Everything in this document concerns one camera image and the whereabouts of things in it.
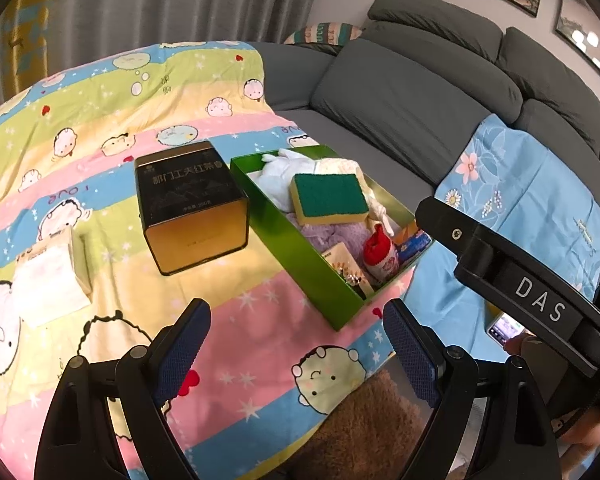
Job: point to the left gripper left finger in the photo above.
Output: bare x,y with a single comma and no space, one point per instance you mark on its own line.
78,440

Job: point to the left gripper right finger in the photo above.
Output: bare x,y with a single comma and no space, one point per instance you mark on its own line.
516,439

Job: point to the colourful striped soft toy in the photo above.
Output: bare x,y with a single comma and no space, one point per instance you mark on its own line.
410,241

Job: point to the small orange tree box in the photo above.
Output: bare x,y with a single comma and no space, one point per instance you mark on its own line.
347,268

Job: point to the purple fluffy cloth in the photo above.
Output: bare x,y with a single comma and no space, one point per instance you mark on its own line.
324,236

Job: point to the green yellow scrub sponge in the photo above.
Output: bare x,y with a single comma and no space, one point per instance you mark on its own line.
327,199

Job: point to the white plush toy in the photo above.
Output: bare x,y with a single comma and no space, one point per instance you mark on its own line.
274,180

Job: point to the smartphone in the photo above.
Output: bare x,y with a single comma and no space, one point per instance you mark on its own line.
503,328

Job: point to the blue floral cloth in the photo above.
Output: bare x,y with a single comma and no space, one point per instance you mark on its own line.
517,187

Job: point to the brown fuzzy rug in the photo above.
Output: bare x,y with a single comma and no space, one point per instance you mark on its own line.
371,434

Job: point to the colourful cartoon bedsheet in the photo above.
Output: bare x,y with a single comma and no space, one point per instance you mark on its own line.
77,276

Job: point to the green shallow box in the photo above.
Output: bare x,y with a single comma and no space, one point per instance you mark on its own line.
325,261

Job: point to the black gold tea tin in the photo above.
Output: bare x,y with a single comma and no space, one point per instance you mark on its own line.
191,208

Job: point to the grey sofa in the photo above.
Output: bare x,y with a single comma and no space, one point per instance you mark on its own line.
405,97

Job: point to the striped knitted cushion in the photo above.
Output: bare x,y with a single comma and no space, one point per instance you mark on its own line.
330,34

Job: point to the grey curtain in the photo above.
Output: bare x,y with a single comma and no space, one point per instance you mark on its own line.
81,31

